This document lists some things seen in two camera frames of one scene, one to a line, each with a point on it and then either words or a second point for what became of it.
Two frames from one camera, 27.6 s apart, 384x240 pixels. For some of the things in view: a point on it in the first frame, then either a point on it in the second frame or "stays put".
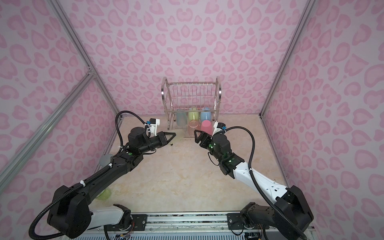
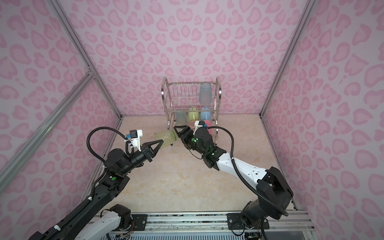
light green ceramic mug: [193, 115] stays put
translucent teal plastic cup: [181, 118] stays put
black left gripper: [162, 138] -> [146, 151]
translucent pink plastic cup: [193, 125] stays put
